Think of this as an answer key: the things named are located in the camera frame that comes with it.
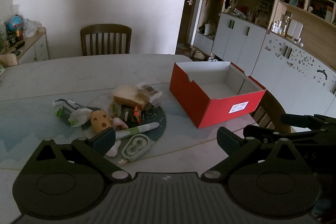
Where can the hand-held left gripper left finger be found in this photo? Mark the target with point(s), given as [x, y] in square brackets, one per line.
[105, 140]

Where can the clear plastic bag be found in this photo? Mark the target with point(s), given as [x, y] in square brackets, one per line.
[31, 27]

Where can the dark wooden chair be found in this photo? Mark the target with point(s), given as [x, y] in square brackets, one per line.
[273, 108]
[105, 29]

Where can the green white marker pen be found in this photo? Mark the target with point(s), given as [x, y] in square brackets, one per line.
[139, 129]

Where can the white wall cabinet unit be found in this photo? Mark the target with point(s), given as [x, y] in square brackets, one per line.
[236, 37]

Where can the red cardboard box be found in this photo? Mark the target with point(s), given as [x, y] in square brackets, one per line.
[191, 98]

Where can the small orange toy figure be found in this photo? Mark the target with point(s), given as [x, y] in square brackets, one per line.
[137, 113]

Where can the wooden side cabinet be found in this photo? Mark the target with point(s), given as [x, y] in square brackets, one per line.
[36, 48]

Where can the spotted orange cat toy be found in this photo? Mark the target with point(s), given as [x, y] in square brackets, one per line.
[99, 121]

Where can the green white plastic bag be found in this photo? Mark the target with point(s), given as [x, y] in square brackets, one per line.
[71, 112]

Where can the green correction tape dispenser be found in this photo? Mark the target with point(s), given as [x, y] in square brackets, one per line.
[136, 146]

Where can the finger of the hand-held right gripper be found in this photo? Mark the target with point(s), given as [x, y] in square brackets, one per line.
[309, 145]
[302, 120]

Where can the glass jar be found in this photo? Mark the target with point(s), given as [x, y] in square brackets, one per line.
[286, 24]

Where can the pair of brown sandals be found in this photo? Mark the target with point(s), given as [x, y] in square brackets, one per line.
[197, 54]

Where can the white storage containers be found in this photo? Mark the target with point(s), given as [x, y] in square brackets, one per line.
[295, 29]

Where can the white cloth bag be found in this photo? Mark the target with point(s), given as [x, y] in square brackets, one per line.
[210, 28]

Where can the bagged sliced bread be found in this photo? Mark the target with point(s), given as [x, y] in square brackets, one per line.
[128, 96]

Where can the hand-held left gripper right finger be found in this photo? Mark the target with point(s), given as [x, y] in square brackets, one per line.
[225, 138]

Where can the pair of white sneakers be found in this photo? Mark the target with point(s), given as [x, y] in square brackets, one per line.
[211, 58]

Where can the dark sauce bottle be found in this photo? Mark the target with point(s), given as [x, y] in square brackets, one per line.
[18, 33]

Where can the blue plastic bag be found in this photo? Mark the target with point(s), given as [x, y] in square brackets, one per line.
[13, 23]

